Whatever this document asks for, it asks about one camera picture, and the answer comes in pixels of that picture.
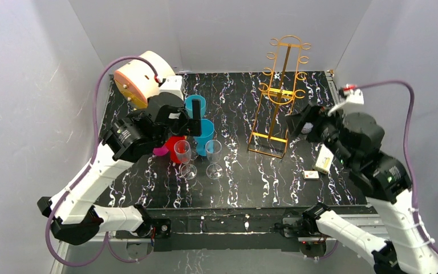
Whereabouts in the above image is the blue wine glass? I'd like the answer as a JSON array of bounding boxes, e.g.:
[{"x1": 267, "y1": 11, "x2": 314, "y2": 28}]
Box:
[{"x1": 194, "y1": 119, "x2": 214, "y2": 156}]

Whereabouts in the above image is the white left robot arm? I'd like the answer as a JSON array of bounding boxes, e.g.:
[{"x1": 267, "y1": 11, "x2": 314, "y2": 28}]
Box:
[{"x1": 37, "y1": 92, "x2": 205, "y2": 245}]

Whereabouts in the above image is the clear wine glass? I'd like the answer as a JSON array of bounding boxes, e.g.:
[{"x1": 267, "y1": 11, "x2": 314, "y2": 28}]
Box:
[
  {"x1": 205, "y1": 140, "x2": 223, "y2": 180},
  {"x1": 174, "y1": 140, "x2": 197, "y2": 180}
]

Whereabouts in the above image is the round beige box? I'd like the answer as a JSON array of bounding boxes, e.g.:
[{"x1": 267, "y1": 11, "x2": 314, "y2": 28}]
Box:
[{"x1": 113, "y1": 51, "x2": 175, "y2": 109}]

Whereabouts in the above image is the small white red box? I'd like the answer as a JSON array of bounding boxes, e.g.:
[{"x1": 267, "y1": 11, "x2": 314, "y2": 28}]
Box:
[{"x1": 303, "y1": 170, "x2": 320, "y2": 180}]

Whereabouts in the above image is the red wine glass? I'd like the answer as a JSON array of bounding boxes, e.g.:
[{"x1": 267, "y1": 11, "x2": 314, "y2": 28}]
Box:
[{"x1": 165, "y1": 136, "x2": 186, "y2": 164}]

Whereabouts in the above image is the small grey glitter jar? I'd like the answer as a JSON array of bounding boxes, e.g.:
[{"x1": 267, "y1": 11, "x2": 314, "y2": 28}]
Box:
[{"x1": 301, "y1": 122, "x2": 313, "y2": 135}]

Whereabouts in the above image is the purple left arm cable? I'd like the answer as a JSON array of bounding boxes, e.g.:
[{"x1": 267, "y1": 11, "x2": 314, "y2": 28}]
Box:
[{"x1": 44, "y1": 55, "x2": 163, "y2": 268}]

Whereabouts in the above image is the gold wine glass rack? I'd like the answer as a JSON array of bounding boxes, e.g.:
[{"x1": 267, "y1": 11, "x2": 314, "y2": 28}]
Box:
[{"x1": 247, "y1": 35, "x2": 311, "y2": 159}]

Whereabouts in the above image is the teal wine glass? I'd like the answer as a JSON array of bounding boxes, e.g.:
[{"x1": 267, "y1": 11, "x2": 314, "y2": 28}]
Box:
[{"x1": 185, "y1": 95, "x2": 206, "y2": 118}]

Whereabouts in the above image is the magenta wine glass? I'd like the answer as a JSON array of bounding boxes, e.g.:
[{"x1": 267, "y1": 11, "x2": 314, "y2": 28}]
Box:
[{"x1": 153, "y1": 146, "x2": 169, "y2": 156}]

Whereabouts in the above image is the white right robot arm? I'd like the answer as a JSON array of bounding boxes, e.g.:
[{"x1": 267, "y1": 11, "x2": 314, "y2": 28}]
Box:
[{"x1": 282, "y1": 105, "x2": 438, "y2": 273}]

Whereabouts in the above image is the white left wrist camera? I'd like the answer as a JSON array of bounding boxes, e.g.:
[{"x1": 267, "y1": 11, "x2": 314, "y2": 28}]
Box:
[{"x1": 159, "y1": 75, "x2": 184, "y2": 100}]

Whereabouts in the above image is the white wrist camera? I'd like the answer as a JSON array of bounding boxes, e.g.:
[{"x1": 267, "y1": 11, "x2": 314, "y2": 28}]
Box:
[
  {"x1": 327, "y1": 84, "x2": 364, "y2": 116},
  {"x1": 159, "y1": 75, "x2": 184, "y2": 100}
]

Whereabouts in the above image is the long white green box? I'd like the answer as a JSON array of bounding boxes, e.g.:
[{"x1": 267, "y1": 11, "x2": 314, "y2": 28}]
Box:
[{"x1": 313, "y1": 144, "x2": 334, "y2": 175}]

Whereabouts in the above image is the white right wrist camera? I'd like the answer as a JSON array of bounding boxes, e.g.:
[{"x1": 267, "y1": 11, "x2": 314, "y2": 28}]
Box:
[{"x1": 327, "y1": 84, "x2": 364, "y2": 116}]

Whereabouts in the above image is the clear wine glass front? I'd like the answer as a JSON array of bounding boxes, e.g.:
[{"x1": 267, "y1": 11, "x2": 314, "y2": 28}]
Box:
[{"x1": 174, "y1": 140, "x2": 197, "y2": 180}]

